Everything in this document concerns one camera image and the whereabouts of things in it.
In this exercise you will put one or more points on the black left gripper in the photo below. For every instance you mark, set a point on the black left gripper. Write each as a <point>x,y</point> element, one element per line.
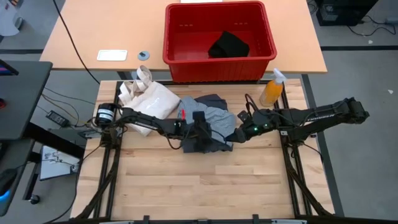
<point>200,137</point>

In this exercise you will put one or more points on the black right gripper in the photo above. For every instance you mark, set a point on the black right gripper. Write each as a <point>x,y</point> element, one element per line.
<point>261,123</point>

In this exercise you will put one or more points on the light grey garment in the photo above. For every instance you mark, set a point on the light grey garment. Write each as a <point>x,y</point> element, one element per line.
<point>220,119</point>

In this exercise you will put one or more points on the dark grey garment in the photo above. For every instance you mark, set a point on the dark grey garment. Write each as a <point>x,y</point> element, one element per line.
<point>214,101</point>

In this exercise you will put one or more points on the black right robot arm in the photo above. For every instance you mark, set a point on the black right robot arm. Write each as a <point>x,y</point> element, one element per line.
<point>323,118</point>

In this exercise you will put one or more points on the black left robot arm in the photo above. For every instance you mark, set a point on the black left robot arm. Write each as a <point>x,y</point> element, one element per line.
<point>146,121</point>

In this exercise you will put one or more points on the red plastic laundry bin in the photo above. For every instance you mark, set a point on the red plastic laundry bin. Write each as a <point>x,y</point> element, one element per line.
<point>220,70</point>

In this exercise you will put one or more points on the red tag strip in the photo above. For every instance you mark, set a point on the red tag strip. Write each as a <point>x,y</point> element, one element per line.
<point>183,114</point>

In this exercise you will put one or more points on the orange spray bottle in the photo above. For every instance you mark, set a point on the orange spray bottle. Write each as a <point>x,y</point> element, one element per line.
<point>271,91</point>

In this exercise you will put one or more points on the cream canvas tote bag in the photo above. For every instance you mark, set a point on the cream canvas tote bag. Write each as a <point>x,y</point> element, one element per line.
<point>149,99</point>

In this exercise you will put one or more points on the black garment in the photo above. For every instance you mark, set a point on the black garment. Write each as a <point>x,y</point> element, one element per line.
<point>230,46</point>

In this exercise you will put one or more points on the white rectangular card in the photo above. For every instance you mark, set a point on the white rectangular card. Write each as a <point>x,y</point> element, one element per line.
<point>112,55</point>

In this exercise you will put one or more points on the white paper sheet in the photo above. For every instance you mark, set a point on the white paper sheet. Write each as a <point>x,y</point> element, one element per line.
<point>201,1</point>

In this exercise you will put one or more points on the white box with drawing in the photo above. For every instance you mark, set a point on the white box with drawing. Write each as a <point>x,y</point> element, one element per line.
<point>59,163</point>

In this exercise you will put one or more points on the black power adapter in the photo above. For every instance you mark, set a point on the black power adapter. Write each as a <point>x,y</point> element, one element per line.
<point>57,119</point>

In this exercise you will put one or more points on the light orange desk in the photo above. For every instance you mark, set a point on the light orange desk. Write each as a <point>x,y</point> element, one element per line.
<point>109,25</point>

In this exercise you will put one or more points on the black computer case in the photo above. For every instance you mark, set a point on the black computer case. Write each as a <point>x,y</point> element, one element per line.
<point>342,12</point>

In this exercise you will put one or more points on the black caster wheel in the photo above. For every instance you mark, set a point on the black caster wheel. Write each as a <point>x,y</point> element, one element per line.
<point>35,199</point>

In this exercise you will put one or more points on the black side desk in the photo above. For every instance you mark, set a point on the black side desk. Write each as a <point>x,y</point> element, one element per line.
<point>25,99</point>

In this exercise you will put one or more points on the black curved side table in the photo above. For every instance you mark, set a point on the black curved side table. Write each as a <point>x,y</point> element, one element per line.
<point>18,149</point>

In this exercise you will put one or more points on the grey power strip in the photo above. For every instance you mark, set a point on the grey power strip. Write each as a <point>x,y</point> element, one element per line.
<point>392,20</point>

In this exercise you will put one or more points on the black computer mouse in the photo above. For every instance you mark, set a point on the black computer mouse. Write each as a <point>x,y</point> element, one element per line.
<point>6,182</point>

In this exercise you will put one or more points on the dark tablet screen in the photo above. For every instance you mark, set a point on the dark tablet screen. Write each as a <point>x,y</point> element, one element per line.
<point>6,69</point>

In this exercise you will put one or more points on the white plastic stand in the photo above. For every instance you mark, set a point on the white plastic stand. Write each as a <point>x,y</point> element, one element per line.
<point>7,18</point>

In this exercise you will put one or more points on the black aluminium table frame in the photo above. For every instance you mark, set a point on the black aluminium table frame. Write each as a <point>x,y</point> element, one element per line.
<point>330,174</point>

